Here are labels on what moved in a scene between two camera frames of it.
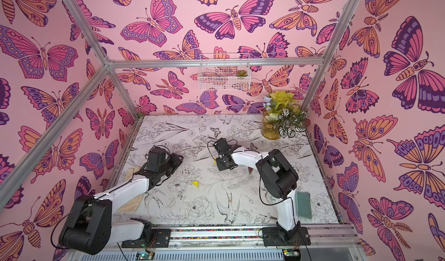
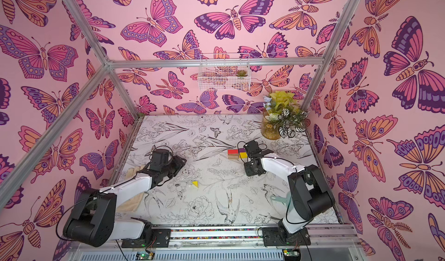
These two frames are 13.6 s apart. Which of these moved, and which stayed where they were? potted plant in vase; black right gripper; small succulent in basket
Moved: black right gripper
Stayed: potted plant in vase; small succulent in basket
